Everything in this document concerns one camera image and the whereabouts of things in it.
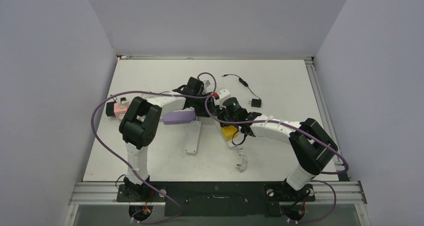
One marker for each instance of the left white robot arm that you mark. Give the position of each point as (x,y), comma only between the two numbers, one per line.
(140,122)

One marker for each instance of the yellow cube plug adapter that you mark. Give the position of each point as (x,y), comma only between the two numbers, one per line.
(229,132)

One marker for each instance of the purple power strip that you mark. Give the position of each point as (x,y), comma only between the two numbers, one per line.
(179,117)

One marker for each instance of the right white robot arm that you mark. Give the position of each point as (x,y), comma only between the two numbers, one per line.
(312,146)

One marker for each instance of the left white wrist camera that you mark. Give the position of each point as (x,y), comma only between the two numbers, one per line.
(206,84)

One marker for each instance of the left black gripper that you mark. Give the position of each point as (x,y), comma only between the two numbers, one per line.
(203,112)

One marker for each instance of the pink cube socket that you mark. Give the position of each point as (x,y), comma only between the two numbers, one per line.
(120,109)

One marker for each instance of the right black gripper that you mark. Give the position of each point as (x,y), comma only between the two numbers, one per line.
(220,111)

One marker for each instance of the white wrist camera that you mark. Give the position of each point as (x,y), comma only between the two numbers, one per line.
(206,84)
(222,94)

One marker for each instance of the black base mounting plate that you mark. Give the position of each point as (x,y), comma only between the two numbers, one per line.
(219,199)

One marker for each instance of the white flat power strip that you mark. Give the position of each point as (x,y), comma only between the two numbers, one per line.
(192,135)

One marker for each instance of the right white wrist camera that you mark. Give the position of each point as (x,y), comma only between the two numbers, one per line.
(222,94)

